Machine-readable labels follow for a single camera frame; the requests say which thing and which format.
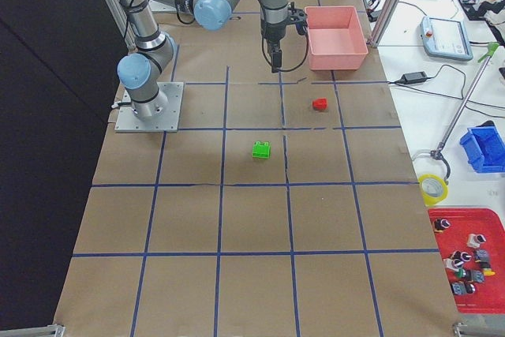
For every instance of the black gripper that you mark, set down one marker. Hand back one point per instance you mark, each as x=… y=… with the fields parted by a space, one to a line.
x=271 y=31

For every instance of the green toy block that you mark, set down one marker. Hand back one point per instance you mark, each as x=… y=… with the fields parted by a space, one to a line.
x=261 y=150

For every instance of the pink plastic box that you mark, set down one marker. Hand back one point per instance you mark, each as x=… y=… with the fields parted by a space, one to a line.
x=336 y=39

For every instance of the red toy block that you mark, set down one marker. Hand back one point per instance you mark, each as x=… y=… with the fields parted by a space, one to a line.
x=320 y=104

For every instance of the black power adapter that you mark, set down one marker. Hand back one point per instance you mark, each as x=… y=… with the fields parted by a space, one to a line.
x=413 y=78

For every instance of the teach pendant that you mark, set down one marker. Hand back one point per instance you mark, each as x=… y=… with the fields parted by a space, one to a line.
x=445 y=38

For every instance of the reacher grabber tool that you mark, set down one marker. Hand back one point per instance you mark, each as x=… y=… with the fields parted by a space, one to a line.
x=436 y=153

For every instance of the yellow tape roll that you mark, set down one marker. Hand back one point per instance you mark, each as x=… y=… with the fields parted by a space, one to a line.
x=433 y=189

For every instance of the blue storage bin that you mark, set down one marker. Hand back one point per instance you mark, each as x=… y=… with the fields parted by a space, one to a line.
x=484 y=149

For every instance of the red tray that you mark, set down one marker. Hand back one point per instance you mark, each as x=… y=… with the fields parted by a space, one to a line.
x=471 y=245

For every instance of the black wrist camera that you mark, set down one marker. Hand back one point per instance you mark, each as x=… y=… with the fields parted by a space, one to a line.
x=298 y=18

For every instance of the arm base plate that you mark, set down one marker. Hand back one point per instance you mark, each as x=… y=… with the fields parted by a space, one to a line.
x=160 y=115

